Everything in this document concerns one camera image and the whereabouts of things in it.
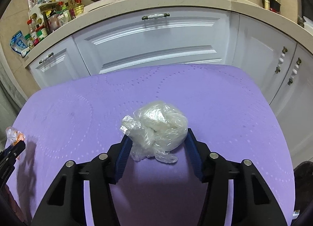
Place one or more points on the orange printed clear wrapper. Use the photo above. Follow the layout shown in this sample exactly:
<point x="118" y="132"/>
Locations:
<point x="14" y="136"/>

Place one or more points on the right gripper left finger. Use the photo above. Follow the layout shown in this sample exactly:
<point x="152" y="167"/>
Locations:
<point x="63" y="203"/>

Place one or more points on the yellow cooking oil bottle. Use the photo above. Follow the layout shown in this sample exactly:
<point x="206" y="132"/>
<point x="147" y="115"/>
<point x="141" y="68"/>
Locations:
<point x="77" y="7"/>

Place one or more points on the black lined trash bin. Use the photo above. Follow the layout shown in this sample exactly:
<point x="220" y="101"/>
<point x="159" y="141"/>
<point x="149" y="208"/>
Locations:
<point x="303" y="185"/>

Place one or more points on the blue white salt bag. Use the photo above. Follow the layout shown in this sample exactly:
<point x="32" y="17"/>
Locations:
<point x="19" y="44"/>

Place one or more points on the purple tablecloth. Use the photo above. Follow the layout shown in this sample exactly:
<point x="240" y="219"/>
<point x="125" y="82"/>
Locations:
<point x="80" y="119"/>

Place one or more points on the clear plastic bag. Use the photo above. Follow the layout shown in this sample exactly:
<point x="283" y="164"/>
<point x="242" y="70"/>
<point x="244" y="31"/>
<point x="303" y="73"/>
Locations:
<point x="155" y="129"/>

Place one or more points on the red black utensil box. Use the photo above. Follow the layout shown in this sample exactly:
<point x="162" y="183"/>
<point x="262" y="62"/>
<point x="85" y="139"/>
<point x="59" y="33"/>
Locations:
<point x="275" y="6"/>

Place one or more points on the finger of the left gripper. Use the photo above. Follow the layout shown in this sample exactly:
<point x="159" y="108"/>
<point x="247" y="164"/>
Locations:
<point x="13" y="151"/>

